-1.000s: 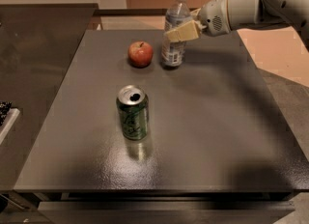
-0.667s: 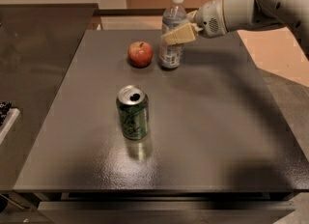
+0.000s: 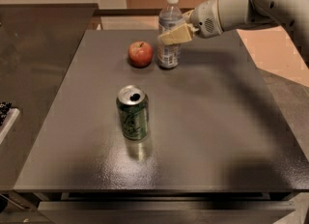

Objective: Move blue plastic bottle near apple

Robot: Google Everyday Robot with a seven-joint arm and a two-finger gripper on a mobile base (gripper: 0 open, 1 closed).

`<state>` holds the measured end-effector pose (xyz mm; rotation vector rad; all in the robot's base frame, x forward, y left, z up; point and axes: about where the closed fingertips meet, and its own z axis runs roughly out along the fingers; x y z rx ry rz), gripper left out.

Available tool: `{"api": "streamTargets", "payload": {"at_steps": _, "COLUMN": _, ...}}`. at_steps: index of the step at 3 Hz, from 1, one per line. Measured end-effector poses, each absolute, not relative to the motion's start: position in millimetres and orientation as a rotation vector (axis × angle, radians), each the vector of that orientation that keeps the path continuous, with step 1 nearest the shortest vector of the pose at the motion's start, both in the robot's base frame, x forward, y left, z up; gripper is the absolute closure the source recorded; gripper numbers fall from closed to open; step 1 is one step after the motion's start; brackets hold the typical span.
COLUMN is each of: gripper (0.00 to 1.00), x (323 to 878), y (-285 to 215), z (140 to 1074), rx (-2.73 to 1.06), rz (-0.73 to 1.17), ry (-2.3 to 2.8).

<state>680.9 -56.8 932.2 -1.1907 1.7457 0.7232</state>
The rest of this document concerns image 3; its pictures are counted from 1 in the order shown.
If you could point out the clear blue-label plastic bottle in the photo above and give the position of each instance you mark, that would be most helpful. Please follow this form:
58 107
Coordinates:
168 55

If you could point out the red apple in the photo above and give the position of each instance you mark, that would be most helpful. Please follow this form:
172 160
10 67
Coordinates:
140 54

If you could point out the keyboard on white tray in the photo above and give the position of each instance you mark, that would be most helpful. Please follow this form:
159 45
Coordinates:
8 116

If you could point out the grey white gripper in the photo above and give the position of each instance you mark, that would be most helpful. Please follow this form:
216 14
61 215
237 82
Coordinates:
205 17

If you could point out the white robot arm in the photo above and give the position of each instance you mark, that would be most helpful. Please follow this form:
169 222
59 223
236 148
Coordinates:
291 15

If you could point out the dark side counter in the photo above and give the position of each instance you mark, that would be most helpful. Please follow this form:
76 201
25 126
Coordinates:
37 44

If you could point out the green soda can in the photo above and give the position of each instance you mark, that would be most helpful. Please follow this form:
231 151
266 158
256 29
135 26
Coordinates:
133 108

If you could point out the drawer front under table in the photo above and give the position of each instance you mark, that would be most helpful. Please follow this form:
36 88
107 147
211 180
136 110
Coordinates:
165 212

